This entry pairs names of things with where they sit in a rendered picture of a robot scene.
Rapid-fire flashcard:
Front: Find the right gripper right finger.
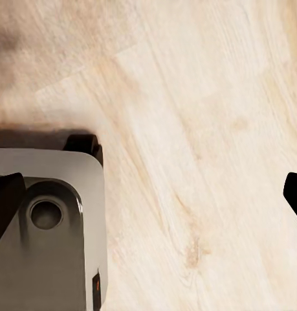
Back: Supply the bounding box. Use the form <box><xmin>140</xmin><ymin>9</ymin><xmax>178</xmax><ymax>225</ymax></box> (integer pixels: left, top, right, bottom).
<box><xmin>283</xmin><ymin>172</ymin><xmax>297</xmax><ymax>214</ymax></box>

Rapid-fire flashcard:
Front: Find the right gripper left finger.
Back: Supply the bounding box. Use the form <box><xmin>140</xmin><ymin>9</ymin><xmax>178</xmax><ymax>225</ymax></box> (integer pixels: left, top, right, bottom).
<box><xmin>0</xmin><ymin>172</ymin><xmax>27</xmax><ymax>239</ymax></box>

